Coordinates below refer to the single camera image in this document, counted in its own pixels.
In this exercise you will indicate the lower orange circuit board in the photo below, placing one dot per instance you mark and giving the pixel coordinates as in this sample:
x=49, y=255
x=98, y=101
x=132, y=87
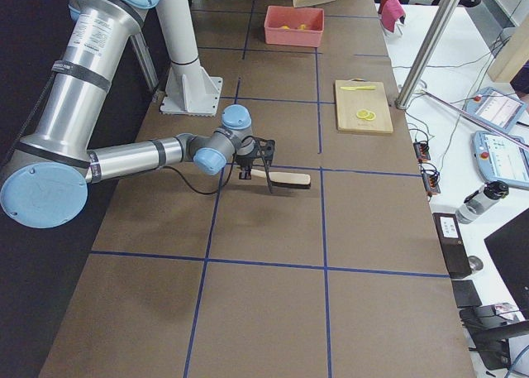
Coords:
x=431, y=178

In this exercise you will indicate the red folded cloth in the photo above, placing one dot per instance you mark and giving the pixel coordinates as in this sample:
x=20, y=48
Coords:
x=392, y=15

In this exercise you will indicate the black box with label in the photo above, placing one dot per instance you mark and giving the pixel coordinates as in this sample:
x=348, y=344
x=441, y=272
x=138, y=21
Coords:
x=452, y=246

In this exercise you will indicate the yellow plastic knife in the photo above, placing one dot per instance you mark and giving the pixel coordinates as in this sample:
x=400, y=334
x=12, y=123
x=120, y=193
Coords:
x=358, y=88

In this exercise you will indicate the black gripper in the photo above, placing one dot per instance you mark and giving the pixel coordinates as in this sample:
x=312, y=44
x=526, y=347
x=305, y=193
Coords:
x=245, y=160

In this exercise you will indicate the front toy lemon slice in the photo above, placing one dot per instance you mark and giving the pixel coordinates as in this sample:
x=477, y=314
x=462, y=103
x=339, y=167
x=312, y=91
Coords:
x=369, y=116

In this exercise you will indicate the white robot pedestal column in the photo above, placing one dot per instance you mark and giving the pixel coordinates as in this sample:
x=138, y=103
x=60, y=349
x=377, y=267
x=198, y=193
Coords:
x=189, y=90

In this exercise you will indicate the wooden cutting board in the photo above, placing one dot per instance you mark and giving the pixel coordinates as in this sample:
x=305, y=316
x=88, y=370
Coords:
x=348, y=103

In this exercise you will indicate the metal camera pole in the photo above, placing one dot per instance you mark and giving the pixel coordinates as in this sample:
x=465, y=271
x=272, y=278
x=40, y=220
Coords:
x=434, y=33

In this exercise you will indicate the upper orange circuit board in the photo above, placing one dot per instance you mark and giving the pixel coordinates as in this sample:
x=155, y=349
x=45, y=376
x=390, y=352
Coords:
x=421, y=149

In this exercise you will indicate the beige brush black bristles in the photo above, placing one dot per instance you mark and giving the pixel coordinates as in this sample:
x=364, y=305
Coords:
x=284, y=179

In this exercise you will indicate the pink plastic bin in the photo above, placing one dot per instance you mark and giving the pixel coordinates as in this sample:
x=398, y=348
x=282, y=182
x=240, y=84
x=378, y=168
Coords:
x=277, y=16

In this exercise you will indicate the upper teach pendant tablet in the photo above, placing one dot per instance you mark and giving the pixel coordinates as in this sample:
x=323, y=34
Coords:
x=496, y=108

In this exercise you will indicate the rear toy lemon slice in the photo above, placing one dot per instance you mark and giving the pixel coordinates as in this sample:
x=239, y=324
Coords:
x=363, y=114

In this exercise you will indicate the black computer monitor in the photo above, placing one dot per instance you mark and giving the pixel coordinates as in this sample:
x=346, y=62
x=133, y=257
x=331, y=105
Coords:
x=508, y=249

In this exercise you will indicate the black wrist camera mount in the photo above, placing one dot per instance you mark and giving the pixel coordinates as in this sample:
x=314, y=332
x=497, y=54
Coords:
x=263, y=149

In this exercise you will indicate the toy lemon slice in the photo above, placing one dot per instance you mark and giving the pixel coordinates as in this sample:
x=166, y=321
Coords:
x=369, y=116
x=363, y=114

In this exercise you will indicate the clear water bottle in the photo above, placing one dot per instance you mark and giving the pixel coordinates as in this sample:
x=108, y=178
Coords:
x=481, y=201

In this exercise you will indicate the orange circuit board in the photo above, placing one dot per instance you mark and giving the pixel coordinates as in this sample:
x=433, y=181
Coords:
x=431, y=178
x=421, y=149

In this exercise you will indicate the lower teach pendant tablet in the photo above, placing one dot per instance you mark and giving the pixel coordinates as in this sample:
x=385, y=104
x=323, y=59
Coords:
x=498, y=158

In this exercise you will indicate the teach pendant tablet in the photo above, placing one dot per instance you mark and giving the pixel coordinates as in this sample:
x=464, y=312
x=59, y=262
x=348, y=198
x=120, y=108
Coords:
x=498, y=158
x=496, y=108

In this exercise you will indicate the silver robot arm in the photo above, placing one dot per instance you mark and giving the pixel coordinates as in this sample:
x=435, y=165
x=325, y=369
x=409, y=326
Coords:
x=45, y=181

